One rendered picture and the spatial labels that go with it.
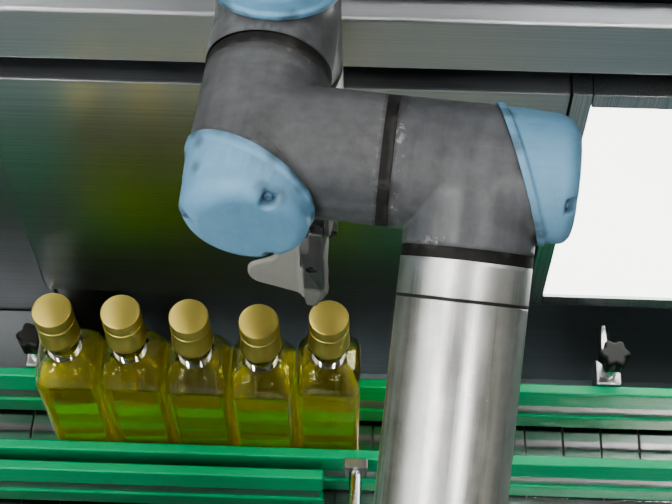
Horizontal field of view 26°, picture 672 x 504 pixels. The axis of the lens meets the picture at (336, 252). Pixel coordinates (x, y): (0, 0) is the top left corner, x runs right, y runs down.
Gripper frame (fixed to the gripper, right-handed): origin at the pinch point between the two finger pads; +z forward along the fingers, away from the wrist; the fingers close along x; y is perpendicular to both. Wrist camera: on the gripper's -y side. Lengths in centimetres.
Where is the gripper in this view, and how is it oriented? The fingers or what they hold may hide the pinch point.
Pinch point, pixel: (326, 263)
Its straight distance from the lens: 113.3
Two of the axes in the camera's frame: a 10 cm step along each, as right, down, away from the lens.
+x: -1.2, 8.5, -5.1
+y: -9.9, -1.0, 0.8
